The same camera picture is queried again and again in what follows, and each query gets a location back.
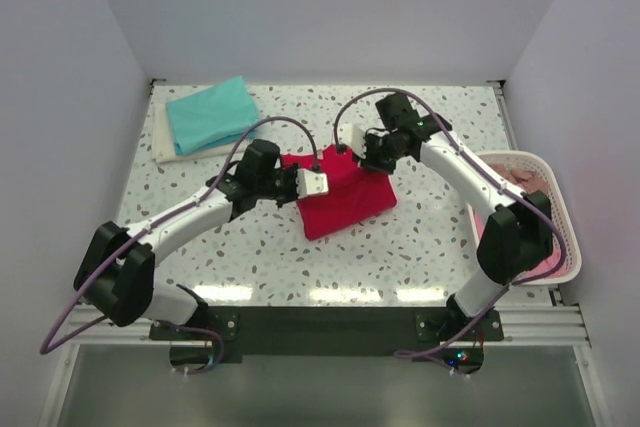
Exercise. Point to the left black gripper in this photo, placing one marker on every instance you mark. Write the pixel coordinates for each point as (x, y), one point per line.
(291, 172)

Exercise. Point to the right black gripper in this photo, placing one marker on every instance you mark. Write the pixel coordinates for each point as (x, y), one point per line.
(369, 161)

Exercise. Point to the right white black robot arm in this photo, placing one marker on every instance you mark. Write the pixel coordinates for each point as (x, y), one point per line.
(517, 234)

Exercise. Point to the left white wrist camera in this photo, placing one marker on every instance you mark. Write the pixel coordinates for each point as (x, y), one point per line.
(310, 183)

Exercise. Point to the red t shirt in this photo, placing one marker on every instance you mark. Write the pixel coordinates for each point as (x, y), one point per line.
(355, 195)

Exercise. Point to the folded cream t shirt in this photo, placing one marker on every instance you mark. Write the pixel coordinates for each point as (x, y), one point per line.
(162, 142)

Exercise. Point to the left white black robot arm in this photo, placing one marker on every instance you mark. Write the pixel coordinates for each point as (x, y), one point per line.
(117, 274)

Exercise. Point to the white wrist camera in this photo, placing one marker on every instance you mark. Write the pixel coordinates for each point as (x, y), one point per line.
(351, 137)
(310, 183)

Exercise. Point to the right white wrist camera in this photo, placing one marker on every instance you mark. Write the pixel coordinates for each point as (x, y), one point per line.
(351, 137)

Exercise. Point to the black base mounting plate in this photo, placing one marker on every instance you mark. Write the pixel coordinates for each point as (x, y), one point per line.
(229, 334)

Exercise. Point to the beige t shirt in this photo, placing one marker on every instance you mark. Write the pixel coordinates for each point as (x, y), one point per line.
(529, 181)

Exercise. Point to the folded teal t shirt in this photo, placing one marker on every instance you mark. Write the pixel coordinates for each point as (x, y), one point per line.
(230, 96)

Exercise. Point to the aluminium frame rail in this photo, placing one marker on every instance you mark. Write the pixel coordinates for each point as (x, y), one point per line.
(528, 326)

